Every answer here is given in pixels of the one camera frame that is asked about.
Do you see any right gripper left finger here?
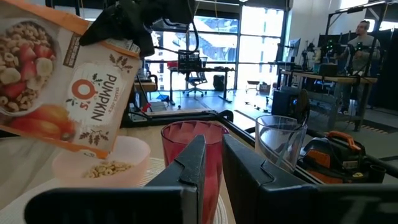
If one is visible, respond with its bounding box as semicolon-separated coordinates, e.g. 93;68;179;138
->
24;134;207;224

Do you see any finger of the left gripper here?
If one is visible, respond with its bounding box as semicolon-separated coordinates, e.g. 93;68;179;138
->
78;3;135;47

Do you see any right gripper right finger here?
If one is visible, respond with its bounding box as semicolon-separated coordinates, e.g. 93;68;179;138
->
221;134;398;224

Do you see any pale pink bowl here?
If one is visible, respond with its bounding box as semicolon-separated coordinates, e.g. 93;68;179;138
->
52;135;152;189

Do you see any pumpkin cereal box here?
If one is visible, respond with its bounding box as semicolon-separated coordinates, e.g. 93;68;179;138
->
0;0;142;160

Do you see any red faceted tumbler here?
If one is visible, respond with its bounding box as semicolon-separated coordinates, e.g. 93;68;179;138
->
160;120;230;224

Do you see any cereal pile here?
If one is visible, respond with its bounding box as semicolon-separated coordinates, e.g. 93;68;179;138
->
83;159;135;179

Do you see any clear drinking glass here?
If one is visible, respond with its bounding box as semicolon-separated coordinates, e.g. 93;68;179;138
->
254;114;308;174

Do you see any orange black shop vacuum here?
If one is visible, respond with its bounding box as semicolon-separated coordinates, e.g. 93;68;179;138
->
297;130;387;185

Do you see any black desk with crate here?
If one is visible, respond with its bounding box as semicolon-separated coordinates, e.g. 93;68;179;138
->
167;49;236;104

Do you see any black office chair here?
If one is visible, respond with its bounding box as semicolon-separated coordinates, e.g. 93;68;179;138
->
183;55;208;98

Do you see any black computer tower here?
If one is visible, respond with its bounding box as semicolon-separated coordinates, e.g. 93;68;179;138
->
271;86;310;118

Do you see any wooden top workbench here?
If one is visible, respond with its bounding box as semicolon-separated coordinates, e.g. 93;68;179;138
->
278;68;379;132

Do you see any person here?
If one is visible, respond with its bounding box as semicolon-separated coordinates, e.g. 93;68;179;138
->
337;20;385;116

